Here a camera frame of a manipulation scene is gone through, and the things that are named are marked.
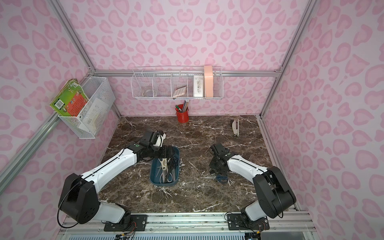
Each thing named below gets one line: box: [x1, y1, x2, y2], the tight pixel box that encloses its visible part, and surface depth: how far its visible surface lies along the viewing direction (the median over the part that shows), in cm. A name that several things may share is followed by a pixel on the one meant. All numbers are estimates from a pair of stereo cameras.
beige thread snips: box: [232, 119, 240, 137], surface depth 112 cm
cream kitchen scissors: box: [158, 158, 168, 183], surface depth 91 cm
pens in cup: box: [175, 99, 190, 113], surface depth 114 cm
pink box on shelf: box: [204, 65, 214, 98], surface depth 84 cm
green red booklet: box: [49, 78, 90, 117], surface depth 73 cm
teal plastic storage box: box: [150, 146, 180, 187], surface depth 90 cm
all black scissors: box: [165, 156, 179, 183], surface depth 92 cm
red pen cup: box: [175, 99, 190, 123], surface depth 115 cm
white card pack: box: [193, 75, 204, 98], surface depth 95 cm
